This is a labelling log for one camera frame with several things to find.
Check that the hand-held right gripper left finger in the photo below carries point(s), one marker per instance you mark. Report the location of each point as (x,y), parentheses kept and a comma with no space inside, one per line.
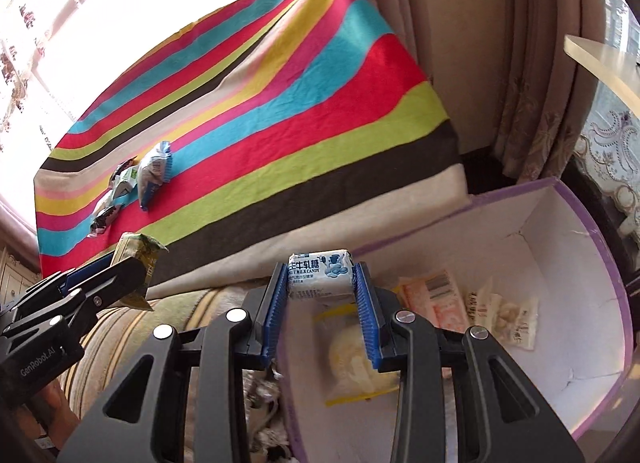
(274,303)

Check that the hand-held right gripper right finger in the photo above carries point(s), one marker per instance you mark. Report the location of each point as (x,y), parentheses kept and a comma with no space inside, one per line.
(367,313)

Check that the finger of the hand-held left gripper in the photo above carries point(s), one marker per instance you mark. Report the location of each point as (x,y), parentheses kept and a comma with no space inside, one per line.
(80,275)
(125,280)

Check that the yellow green snack packet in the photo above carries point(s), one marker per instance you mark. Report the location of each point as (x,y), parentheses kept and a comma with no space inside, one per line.
(142,248)

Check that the clear yellow-edged pastry packet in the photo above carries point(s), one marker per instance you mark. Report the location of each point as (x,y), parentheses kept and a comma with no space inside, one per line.
(350,363)

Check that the blue white milk candy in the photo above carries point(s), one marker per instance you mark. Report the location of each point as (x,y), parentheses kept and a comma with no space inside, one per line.
(320,275)

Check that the orange white snack packet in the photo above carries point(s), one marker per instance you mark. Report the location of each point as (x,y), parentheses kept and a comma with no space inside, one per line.
(435,300)

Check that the cream puffed snack packet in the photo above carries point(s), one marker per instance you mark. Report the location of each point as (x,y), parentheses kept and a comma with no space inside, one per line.
(515,318)

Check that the purple white cardboard box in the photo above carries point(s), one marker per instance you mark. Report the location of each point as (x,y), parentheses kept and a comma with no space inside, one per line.
(550,253)

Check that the striped beige sofa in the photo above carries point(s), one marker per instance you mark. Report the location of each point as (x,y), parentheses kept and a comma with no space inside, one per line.
(150,315)

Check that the dark patterned candy packet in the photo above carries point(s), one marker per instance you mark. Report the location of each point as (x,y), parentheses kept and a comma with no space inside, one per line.
(105,220)

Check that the white carved cabinet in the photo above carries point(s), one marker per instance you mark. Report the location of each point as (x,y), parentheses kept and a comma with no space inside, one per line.
(15,263)

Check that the green white snack packet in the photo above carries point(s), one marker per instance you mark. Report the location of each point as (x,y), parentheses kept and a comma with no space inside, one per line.
(125,184)

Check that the clear blue-edged pastry packet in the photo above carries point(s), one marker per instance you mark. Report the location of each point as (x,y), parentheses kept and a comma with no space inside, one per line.
(152,173)

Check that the crumpled pale wrappers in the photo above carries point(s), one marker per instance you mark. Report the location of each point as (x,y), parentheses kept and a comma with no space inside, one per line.
(267,418)

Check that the striped colourful cloth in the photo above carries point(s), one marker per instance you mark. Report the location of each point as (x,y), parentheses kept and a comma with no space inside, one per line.
(300,118)

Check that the printed sheer window curtain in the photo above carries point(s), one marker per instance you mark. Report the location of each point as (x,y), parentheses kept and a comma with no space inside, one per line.
(30,43)

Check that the embroidered lace curtain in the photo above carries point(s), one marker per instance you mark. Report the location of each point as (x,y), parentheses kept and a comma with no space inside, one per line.
(610,153)

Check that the beige curtain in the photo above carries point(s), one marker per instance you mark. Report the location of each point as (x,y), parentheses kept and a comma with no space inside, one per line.
(475,43)

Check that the pale wooden board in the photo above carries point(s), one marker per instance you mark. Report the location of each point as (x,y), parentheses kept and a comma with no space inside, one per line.
(610,68)

